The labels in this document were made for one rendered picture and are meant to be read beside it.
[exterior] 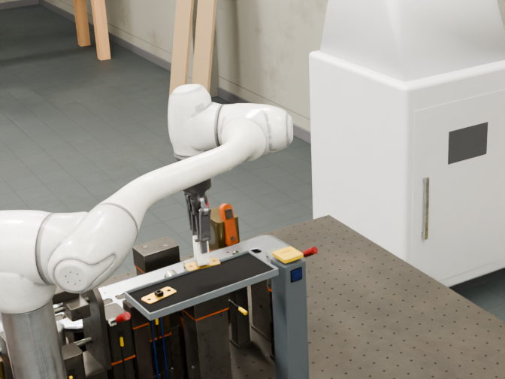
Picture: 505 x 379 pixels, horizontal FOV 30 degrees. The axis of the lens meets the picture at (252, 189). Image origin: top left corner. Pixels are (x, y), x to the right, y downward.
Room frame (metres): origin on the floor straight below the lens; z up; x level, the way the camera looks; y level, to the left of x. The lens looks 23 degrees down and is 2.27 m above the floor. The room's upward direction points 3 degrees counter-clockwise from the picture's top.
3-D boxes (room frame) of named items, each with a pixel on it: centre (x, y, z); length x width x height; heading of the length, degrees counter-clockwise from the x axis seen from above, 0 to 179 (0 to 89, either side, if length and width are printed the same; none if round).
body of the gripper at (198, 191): (2.07, 0.13, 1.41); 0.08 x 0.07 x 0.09; 21
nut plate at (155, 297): (2.02, 0.24, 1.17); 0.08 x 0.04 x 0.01; 131
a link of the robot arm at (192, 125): (2.07, 0.12, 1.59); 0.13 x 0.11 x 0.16; 74
